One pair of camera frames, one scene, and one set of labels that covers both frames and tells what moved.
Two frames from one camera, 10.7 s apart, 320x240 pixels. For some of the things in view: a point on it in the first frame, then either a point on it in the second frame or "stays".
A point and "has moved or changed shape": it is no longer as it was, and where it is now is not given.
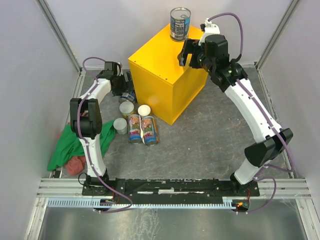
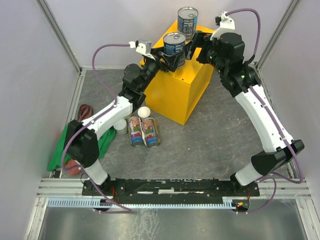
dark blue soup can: (130, 96) has moved or changed shape
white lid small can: (143, 110) stays
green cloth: (68, 144) stays
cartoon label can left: (134, 129) stays
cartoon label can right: (149, 130) stays
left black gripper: (126, 83) -> (162, 60)
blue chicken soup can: (179, 23) -> (187, 18)
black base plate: (164, 190) stays
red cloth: (76, 165) stays
